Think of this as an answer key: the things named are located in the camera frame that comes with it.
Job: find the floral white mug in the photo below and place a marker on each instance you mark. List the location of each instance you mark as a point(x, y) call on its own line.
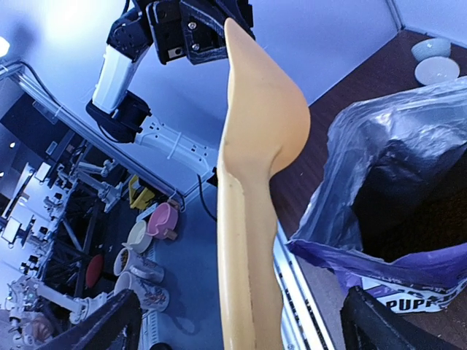
point(128, 260)

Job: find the yellow plastic scoop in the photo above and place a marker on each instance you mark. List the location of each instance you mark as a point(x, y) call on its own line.
point(266, 128)

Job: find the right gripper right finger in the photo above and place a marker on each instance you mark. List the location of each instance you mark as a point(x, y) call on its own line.
point(367, 324)

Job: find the cream mug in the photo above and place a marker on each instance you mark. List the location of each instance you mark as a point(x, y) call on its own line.
point(137, 239)

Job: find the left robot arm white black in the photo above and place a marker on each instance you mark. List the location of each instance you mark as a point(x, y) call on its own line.
point(120, 113)

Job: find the right aluminium frame post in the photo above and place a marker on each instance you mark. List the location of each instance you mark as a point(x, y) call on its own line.
point(395, 14)

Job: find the pink mug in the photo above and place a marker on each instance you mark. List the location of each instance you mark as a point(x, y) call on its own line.
point(162, 222)

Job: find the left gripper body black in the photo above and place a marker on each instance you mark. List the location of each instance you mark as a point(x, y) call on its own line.
point(166, 26)

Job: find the pale blue ribbed bowl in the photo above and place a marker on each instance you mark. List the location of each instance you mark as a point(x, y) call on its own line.
point(429, 48)

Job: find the front aluminium rail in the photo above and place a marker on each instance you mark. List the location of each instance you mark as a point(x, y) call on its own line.
point(302, 326)

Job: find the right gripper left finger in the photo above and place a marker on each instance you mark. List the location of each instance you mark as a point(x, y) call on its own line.
point(120, 317)

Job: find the navy white ceramic bowl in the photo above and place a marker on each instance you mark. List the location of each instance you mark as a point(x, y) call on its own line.
point(435, 70)

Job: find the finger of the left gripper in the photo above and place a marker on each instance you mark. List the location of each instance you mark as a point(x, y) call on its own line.
point(202, 27)

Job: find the purple pet food bag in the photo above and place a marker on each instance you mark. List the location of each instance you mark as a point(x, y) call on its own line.
point(385, 157)

